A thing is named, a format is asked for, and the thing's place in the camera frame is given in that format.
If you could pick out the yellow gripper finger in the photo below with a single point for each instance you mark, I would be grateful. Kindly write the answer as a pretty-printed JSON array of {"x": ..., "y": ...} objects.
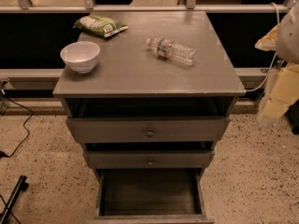
[
  {"x": 269, "y": 41},
  {"x": 280, "y": 92}
]

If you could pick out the clear plastic water bottle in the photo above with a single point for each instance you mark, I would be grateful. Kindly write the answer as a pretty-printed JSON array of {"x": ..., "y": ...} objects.
[{"x": 169, "y": 49}]

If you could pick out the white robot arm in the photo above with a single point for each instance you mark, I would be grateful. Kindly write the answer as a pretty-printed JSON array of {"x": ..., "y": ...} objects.
[{"x": 288, "y": 37}]

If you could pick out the grey wooden drawer cabinet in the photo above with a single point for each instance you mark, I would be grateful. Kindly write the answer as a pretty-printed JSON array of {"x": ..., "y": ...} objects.
[{"x": 132, "y": 82}]

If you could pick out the brass top drawer knob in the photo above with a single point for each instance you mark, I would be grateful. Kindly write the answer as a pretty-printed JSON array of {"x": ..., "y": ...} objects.
[{"x": 149, "y": 133}]

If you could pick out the brass drawer knob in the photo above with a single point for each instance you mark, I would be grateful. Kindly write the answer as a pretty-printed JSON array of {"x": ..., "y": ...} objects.
[
  {"x": 149, "y": 133},
  {"x": 150, "y": 162}
]

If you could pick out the brass middle drawer knob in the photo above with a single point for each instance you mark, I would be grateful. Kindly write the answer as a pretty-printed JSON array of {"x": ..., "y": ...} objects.
[{"x": 150, "y": 162}]

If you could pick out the grey open bottom drawer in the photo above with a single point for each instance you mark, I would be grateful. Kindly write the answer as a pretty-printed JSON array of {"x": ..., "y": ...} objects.
[{"x": 150, "y": 196}]

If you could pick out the grey middle drawer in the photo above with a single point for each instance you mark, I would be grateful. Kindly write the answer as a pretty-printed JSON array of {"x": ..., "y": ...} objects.
[{"x": 138, "y": 159}]

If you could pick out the grey top drawer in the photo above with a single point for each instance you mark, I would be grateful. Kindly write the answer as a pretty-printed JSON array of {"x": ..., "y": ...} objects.
[{"x": 134, "y": 130}]

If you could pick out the metal glass railing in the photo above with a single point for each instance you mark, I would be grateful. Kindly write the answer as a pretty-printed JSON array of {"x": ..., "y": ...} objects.
[{"x": 146, "y": 0}]

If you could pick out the green snack bag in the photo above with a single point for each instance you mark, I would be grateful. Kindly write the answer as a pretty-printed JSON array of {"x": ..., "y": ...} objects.
[{"x": 99, "y": 25}]

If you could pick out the white ceramic bowl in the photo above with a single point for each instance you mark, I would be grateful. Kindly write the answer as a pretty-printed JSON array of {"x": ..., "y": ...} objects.
[{"x": 81, "y": 56}]

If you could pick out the black stand leg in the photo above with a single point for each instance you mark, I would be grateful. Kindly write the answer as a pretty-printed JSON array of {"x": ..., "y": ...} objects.
[{"x": 20, "y": 186}]

